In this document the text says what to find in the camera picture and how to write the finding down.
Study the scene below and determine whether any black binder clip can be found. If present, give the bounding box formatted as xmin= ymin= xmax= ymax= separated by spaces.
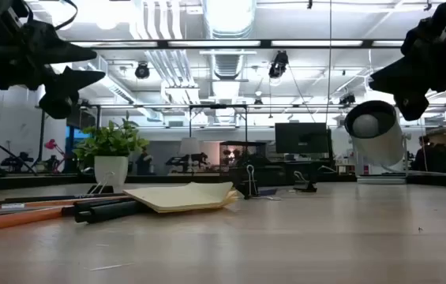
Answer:
xmin=292 ymin=170 xmax=318 ymax=193
xmin=87 ymin=170 xmax=115 ymax=194
xmin=245 ymin=164 xmax=260 ymax=200

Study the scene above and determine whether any yellow sticky note pad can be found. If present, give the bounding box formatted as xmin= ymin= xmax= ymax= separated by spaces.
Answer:
xmin=122 ymin=181 xmax=239 ymax=214

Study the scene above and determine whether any white cylinder lamp on stand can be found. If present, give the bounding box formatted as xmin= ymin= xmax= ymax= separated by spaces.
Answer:
xmin=343 ymin=99 xmax=412 ymax=185

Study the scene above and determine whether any person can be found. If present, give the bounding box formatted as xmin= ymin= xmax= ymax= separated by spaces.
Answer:
xmin=410 ymin=135 xmax=446 ymax=173

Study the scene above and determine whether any red desk lamp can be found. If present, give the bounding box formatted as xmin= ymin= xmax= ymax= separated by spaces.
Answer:
xmin=43 ymin=138 xmax=66 ymax=159

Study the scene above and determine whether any green plant in white pot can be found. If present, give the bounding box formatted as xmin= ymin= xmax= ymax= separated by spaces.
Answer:
xmin=73 ymin=112 xmax=149 ymax=193

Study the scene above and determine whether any black computer monitor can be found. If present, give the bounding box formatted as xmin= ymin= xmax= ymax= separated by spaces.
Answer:
xmin=274 ymin=121 xmax=332 ymax=155

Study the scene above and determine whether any white shade table lamp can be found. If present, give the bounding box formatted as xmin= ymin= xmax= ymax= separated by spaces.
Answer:
xmin=178 ymin=136 xmax=202 ymax=155

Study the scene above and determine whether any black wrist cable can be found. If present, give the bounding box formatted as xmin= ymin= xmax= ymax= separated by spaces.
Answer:
xmin=54 ymin=0 xmax=79 ymax=31

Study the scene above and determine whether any black overhead camera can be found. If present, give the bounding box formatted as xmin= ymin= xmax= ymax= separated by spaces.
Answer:
xmin=268 ymin=50 xmax=290 ymax=79

